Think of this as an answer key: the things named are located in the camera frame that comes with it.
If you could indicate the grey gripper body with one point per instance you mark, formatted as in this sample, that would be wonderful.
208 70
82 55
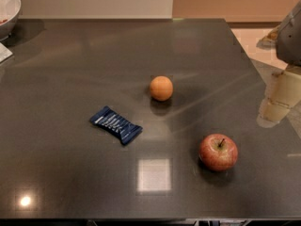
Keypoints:
290 40

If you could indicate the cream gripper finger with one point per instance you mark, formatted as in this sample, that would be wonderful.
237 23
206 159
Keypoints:
282 93

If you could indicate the orange fruit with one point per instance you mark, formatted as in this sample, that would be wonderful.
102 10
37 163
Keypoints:
161 88

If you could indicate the blue rxbar wrapper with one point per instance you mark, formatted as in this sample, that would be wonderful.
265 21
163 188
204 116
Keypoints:
116 125

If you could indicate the red apple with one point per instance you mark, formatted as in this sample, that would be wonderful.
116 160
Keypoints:
218 152

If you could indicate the white bowl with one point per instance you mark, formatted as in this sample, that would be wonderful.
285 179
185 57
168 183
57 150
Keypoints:
9 13

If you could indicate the white paper sheet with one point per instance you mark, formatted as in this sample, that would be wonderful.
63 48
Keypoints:
5 53

